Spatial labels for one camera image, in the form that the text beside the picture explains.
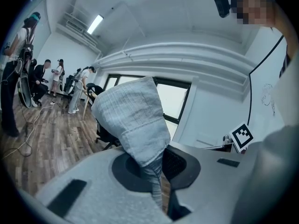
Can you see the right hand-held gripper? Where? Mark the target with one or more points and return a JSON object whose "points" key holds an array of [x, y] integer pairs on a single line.
{"points": [[241, 136]]}

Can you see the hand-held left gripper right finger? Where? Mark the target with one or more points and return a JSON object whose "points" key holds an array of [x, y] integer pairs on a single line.
{"points": [[210, 183]]}

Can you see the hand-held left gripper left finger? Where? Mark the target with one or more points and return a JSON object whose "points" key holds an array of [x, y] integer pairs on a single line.
{"points": [[93, 183]]}

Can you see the black office chair with headrest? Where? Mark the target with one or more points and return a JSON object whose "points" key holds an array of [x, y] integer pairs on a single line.
{"points": [[102, 132]]}

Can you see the light grey clothes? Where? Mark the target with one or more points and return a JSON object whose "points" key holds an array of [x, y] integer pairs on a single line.
{"points": [[130, 115]]}

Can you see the person's white top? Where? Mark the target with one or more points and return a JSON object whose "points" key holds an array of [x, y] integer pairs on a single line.
{"points": [[288, 101]]}

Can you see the light wooden table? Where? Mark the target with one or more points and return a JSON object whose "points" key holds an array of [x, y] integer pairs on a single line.
{"points": [[86, 106]]}

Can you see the dark framed window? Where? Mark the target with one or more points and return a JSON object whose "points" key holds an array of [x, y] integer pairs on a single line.
{"points": [[170, 97]]}

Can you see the white ceiling pipes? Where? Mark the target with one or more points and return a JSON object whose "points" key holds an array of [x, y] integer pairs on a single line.
{"points": [[175, 57]]}

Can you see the grey oval backpack cover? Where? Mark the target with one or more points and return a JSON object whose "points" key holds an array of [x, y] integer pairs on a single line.
{"points": [[24, 94]]}

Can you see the person's head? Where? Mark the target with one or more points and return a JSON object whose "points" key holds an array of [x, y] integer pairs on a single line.
{"points": [[254, 6]]}

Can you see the ceiling tube light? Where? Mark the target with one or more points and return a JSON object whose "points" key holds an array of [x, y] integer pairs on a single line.
{"points": [[95, 24]]}

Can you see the black head-mounted camera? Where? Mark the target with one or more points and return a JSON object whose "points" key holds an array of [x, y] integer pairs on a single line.
{"points": [[223, 6]]}

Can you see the white air duct vent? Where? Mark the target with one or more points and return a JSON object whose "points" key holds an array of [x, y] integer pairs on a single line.
{"points": [[79, 31]]}

